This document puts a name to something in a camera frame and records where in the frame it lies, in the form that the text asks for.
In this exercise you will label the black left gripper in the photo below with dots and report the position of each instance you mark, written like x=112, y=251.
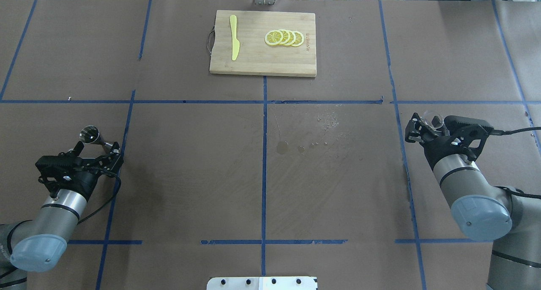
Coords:
x=86, y=180

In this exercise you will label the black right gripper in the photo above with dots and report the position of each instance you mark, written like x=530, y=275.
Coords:
x=435, y=150

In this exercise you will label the steel jigger measuring cup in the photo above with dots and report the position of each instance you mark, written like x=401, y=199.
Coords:
x=91, y=135

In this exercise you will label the clear glass beaker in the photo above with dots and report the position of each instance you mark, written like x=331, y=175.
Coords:
x=433, y=119

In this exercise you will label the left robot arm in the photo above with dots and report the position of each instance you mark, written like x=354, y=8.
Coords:
x=38, y=244

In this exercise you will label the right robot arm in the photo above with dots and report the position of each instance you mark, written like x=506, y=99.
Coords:
x=504, y=215

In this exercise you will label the yellow plastic knife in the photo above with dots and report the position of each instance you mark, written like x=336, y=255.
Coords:
x=235, y=42

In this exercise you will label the lemon slice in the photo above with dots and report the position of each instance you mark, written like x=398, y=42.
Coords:
x=273, y=37
x=292, y=38
x=299, y=39
x=286, y=37

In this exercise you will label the wooden cutting board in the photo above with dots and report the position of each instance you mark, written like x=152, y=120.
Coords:
x=255, y=56

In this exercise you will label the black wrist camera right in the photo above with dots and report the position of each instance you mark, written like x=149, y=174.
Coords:
x=467, y=136

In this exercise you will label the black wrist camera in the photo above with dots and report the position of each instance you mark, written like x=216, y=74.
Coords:
x=55, y=165
x=467, y=136

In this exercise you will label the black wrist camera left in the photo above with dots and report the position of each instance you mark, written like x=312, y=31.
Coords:
x=55, y=165

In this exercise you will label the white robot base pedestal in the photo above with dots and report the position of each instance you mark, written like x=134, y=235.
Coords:
x=263, y=283

